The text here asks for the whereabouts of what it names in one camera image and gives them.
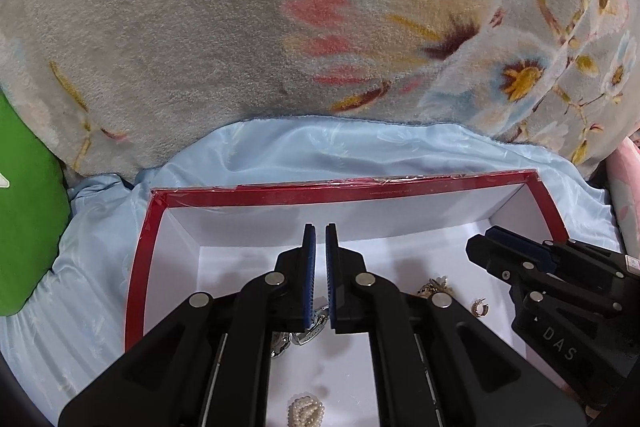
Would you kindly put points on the small gold hoop earring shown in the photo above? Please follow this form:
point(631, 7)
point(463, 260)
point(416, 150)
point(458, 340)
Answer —
point(481, 308)

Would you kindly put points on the light blue palm-print sheet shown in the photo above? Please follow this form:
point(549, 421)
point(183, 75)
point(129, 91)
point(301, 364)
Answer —
point(90, 247)

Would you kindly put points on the grey floral blanket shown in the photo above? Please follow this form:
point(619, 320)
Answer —
point(200, 32)

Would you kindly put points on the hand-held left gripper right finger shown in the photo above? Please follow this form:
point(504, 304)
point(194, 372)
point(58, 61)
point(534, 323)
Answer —
point(390, 332)

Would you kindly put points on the gold cluster ornament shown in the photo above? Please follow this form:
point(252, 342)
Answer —
point(430, 289)

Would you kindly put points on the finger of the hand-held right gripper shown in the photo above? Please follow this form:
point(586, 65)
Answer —
point(530, 249)
point(555, 332)

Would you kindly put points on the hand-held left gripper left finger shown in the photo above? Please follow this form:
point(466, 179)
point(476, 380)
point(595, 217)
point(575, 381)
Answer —
point(260, 332)

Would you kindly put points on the green pillow with white stripe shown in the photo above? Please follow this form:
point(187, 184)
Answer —
point(30, 207)

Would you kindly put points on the pink cartoon pillow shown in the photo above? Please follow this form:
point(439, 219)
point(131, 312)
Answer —
point(625, 192)

